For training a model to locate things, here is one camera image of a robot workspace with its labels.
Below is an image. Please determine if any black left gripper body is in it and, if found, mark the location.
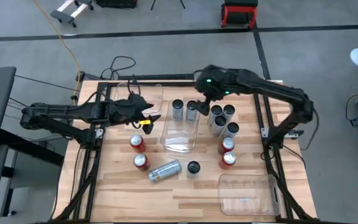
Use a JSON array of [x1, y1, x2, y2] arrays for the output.
[[109, 94, 144, 124]]

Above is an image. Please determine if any black case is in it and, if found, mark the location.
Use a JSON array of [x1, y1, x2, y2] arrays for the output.
[[95, 0, 138, 9]]

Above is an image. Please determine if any wooden wheeled dolly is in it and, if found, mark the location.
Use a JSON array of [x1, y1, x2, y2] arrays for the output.
[[50, 0, 94, 28]]

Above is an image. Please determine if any red Star Wars Coca-Cola can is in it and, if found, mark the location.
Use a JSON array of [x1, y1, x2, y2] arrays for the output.
[[132, 153, 151, 172]]

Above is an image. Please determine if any black tripod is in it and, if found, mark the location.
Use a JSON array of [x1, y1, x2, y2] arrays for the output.
[[150, 0, 186, 11]]

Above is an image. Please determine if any black looped cable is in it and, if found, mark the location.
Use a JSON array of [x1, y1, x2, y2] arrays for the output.
[[99, 55, 137, 80]]

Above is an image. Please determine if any wide clear plastic bin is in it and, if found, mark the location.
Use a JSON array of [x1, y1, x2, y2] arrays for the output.
[[218, 173, 282, 217], [112, 82, 164, 114]]

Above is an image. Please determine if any red black stool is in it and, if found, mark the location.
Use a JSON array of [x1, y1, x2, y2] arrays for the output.
[[220, 0, 259, 30]]

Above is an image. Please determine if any narrow clear plastic bin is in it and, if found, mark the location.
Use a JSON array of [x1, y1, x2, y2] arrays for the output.
[[159, 99, 201, 154]]

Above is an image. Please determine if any yellow floor cable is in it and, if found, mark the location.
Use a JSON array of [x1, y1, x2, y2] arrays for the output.
[[32, 0, 82, 110]]

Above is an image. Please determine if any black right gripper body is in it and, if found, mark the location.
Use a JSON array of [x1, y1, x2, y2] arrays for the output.
[[194, 65, 239, 102]]

